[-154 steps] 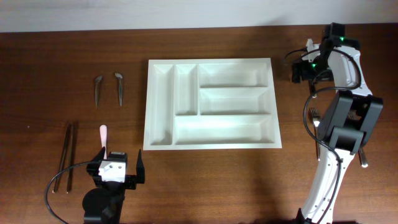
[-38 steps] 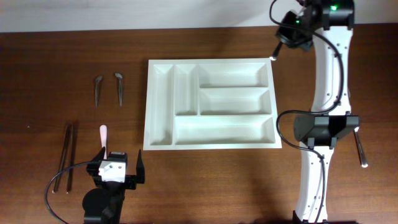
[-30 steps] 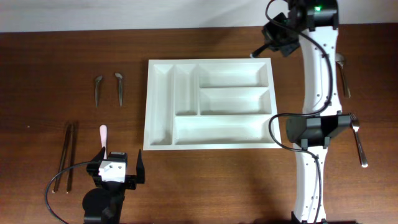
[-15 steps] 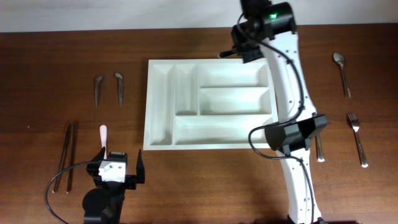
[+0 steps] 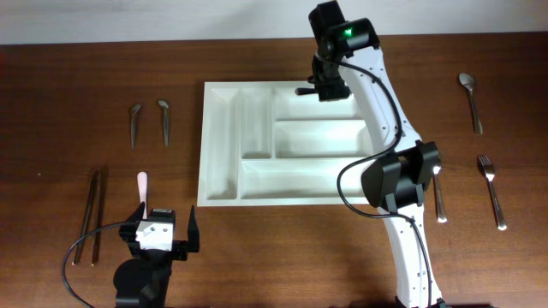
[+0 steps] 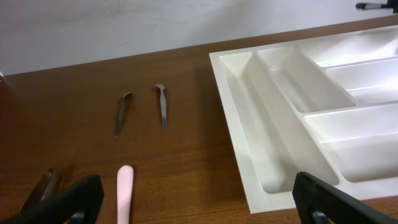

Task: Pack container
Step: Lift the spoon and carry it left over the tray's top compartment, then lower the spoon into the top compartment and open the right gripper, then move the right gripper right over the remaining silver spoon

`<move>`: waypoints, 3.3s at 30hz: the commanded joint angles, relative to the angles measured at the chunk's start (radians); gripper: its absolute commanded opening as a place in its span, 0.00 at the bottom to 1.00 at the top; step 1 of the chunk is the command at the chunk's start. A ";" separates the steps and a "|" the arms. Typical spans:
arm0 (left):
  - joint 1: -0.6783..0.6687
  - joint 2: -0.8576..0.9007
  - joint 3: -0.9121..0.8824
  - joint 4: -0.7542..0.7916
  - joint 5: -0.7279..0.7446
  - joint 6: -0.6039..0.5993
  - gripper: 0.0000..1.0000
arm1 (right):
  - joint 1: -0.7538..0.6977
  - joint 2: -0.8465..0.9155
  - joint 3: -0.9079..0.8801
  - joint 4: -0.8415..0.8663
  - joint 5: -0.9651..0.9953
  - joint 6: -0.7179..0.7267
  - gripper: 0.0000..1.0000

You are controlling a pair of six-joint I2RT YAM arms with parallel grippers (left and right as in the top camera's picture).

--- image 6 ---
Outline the white plastic cutlery tray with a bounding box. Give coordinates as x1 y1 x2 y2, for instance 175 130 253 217
210 26 397 213

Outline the small steel teaspoon right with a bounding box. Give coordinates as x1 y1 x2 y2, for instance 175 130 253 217
155 84 167 129

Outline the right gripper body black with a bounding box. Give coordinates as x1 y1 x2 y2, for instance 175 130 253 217
386 0 398 14

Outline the small steel teaspoon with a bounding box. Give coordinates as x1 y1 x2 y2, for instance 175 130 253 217
115 92 132 138
155 84 167 129

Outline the small steel teaspoon left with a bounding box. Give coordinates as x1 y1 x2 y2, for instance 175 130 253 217
115 92 132 138

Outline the steel spoon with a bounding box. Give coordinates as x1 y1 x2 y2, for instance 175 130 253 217
355 2 388 11

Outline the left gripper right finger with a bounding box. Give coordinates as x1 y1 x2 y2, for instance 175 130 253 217
292 172 397 224

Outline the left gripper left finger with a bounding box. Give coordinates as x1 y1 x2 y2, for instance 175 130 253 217
1 174 104 224

